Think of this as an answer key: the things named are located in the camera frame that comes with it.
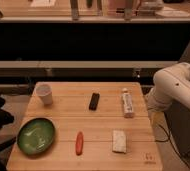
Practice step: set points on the orange carrot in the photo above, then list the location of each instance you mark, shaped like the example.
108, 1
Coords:
79, 143

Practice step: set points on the white tube bottle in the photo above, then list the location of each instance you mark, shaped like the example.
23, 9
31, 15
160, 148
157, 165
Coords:
127, 104

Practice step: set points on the black rectangular block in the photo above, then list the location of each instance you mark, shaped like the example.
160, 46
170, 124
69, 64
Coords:
94, 101

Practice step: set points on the white sponge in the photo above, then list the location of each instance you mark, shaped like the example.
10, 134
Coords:
119, 141

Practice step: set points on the wooden table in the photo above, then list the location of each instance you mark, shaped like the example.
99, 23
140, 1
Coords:
70, 114

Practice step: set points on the green bowl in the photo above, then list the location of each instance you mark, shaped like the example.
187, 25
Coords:
36, 136

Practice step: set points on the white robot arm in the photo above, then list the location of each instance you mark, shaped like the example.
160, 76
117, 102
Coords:
170, 83

